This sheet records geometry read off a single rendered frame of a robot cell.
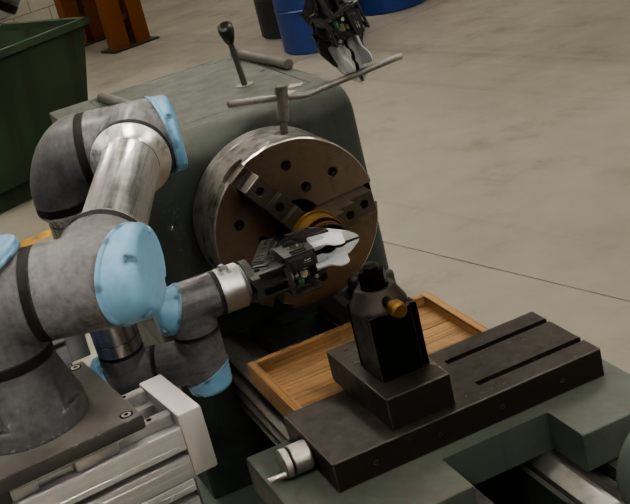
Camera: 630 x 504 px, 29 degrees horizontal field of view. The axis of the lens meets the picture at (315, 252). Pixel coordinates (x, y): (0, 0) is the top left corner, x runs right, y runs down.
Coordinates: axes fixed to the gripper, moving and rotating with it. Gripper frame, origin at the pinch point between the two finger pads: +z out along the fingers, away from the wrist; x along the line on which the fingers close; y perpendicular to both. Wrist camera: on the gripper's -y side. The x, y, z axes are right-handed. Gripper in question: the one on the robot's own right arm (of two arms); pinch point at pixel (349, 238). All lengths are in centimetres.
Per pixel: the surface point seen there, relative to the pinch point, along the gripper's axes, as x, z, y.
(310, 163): 9.7, 1.3, -15.2
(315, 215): 3.9, -3.2, -5.3
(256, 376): -18.5, -21.3, -1.7
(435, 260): -110, 105, -218
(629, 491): 1, -8, 90
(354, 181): 3.7, 8.6, -15.3
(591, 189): -110, 182, -228
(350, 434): -10.9, -20.0, 40.2
